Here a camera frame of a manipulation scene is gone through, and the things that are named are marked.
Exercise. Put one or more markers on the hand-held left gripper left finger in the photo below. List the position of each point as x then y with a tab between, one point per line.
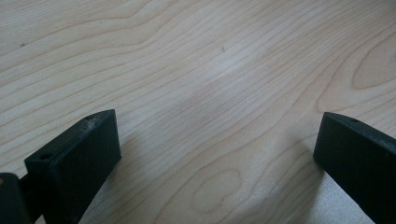
77	161

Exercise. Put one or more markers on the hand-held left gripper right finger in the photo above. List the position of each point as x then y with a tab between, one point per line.
358	155

